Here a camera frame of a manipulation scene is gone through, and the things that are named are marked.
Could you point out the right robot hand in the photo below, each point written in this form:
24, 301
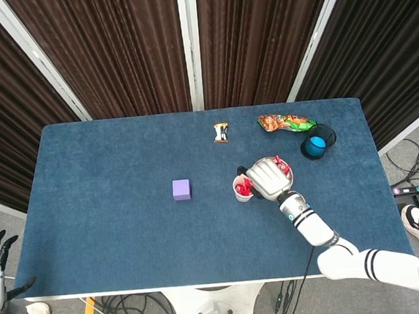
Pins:
270, 179

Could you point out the red candy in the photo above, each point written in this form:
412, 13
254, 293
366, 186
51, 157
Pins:
247, 185
240, 190
280, 162

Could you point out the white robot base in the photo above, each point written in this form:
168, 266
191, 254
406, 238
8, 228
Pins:
215, 310

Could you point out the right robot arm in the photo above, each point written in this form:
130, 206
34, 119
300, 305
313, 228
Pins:
311, 225

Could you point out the white paper cup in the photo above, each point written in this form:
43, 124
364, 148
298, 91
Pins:
243, 197

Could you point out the black mesh pen holder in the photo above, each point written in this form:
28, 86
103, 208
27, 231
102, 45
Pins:
306, 152

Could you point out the orange green chips bag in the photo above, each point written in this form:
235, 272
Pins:
283, 122

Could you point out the small orange black snack packet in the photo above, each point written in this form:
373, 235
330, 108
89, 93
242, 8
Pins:
221, 133

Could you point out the purple foam cube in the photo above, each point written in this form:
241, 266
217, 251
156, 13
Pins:
181, 189

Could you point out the brown pleated partition panel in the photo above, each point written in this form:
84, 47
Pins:
8, 127
388, 57
257, 31
111, 44

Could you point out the blue tablecloth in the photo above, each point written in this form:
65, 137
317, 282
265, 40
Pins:
127, 226

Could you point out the white partition post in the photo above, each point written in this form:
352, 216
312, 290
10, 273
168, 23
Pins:
315, 35
190, 56
37, 56

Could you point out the white table frame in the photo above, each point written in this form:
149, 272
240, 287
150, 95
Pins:
169, 288

